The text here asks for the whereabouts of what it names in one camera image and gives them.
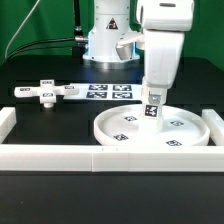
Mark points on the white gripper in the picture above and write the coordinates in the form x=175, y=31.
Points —
x=161, y=59

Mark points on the white round table top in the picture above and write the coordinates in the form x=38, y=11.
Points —
x=126, y=126

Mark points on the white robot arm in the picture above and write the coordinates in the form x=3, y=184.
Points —
x=163, y=23

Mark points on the white marker sheet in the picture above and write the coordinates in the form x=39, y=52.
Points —
x=107, y=92

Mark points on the white cross-shaped table base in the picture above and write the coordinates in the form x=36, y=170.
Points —
x=47, y=92

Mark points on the white U-shaped fence frame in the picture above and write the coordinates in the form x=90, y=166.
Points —
x=104, y=158

